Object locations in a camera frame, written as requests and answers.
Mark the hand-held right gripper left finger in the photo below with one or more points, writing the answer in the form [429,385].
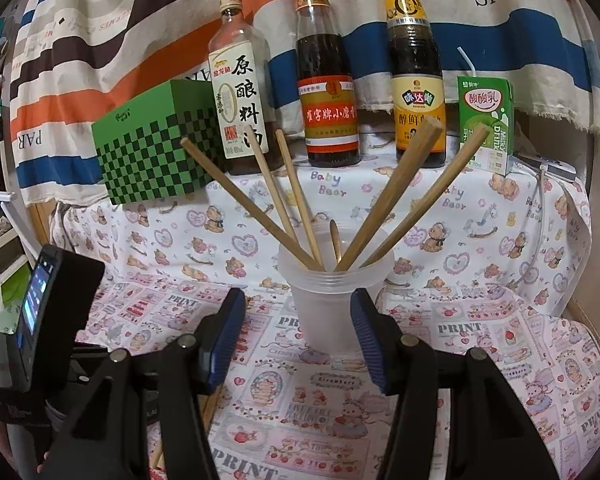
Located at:
[225,340]

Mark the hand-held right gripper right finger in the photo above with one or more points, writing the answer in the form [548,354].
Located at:
[370,340]

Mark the translucent plastic cup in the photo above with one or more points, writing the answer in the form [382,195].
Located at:
[325,310]

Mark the wooden chopstick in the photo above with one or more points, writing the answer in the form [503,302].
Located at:
[209,410]
[156,455]

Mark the bunch of wooden chopsticks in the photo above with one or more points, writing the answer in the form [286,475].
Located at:
[386,199]

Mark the green and white carton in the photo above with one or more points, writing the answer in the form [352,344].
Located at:
[12,285]

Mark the pink strawberry print cloth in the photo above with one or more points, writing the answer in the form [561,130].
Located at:
[300,410]

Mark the white bear print cloth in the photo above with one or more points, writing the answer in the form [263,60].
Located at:
[145,240]

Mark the green checkered box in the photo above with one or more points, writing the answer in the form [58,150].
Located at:
[150,160]

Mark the red cap sesame oil bottle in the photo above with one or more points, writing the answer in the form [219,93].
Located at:
[327,110]

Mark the clear cooking wine bottle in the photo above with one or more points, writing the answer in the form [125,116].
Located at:
[237,90]

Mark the grey power bank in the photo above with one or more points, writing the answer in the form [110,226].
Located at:
[555,167]

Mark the green milk drink carton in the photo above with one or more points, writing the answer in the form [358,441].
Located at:
[480,105]

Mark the yellow label oyster sauce bottle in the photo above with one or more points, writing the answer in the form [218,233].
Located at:
[415,60]

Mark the striped backdrop cloth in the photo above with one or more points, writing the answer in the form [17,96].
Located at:
[130,35]

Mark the white drinking straw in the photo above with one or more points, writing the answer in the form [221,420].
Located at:
[466,57]

